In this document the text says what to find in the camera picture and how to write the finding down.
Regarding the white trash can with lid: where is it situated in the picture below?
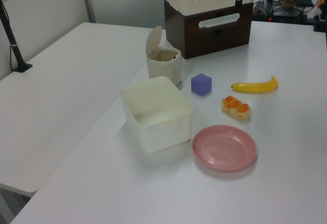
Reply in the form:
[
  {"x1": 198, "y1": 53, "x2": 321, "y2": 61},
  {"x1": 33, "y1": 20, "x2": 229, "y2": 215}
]
[{"x1": 145, "y1": 25, "x2": 182, "y2": 86}]

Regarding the black clamp device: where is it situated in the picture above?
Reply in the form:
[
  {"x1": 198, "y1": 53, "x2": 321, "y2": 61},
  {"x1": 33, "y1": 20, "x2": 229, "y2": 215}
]
[{"x1": 312, "y1": 9, "x2": 327, "y2": 32}]

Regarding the yellow toy banana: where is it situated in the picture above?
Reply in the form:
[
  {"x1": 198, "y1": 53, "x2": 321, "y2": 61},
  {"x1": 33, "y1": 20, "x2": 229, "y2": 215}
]
[{"x1": 231, "y1": 75, "x2": 278, "y2": 94}]

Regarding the purple cube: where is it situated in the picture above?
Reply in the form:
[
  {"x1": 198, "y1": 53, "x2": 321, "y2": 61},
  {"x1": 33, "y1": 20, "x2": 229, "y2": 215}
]
[{"x1": 191, "y1": 73, "x2": 213, "y2": 97}]

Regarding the orange glazed toy bread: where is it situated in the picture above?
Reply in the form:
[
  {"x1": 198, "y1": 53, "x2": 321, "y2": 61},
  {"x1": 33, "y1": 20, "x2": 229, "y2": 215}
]
[{"x1": 221, "y1": 95, "x2": 251, "y2": 121}]

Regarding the pink plastic plate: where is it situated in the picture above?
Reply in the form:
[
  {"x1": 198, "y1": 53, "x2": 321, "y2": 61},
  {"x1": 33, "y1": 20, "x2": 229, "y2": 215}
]
[{"x1": 192, "y1": 124, "x2": 257, "y2": 172}]

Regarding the white plastic storage box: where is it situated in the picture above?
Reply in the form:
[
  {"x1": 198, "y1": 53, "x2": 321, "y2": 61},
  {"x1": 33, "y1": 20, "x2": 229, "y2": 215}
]
[{"x1": 120, "y1": 76, "x2": 194, "y2": 154}]

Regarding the brown drawer box white handle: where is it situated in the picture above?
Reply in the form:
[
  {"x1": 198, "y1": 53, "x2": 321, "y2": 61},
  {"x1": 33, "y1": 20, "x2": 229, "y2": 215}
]
[{"x1": 163, "y1": 0, "x2": 253, "y2": 60}]

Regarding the black camera stand pole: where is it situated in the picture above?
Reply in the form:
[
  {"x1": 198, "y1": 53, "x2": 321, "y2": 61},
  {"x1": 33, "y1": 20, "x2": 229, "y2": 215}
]
[{"x1": 0, "y1": 0, "x2": 33, "y2": 73}]

